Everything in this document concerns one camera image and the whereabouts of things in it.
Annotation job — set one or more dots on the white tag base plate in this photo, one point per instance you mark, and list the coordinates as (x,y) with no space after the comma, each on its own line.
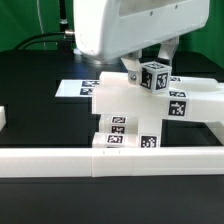
(76,88)

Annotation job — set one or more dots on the white fence bar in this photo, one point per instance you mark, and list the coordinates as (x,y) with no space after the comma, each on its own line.
(2,117)
(105,162)
(217,128)

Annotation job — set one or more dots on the white tagged cube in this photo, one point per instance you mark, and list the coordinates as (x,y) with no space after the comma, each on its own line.
(155,76)

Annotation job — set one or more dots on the white front fence bar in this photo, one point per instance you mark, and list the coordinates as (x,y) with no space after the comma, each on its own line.
(105,162)

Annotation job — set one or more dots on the white chair back frame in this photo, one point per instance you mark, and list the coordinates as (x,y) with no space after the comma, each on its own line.
(188,98)

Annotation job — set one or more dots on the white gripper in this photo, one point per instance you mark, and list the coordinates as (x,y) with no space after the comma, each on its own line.
(109,29)

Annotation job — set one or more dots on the white left fence bar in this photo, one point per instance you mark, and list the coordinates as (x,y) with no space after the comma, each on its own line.
(2,117)

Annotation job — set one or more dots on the white chair seat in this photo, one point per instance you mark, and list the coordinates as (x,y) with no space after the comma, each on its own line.
(149,132)

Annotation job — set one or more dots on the white right fence bar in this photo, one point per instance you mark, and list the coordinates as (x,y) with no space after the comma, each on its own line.
(217,128)

